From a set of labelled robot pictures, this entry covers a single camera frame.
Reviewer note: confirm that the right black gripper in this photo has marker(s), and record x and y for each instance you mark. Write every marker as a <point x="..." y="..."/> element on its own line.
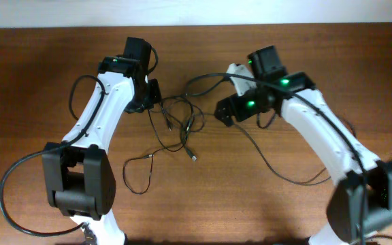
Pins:
<point x="226" y="105"/>

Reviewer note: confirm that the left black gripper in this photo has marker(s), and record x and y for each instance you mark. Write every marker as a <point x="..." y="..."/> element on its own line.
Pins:
<point x="156" y="98"/>

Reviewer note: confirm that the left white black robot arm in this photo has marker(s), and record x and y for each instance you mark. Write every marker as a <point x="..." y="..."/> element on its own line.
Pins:
<point x="78" y="175"/>

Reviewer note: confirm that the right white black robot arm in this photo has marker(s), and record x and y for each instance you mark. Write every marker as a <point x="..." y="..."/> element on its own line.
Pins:
<point x="361" y="204"/>

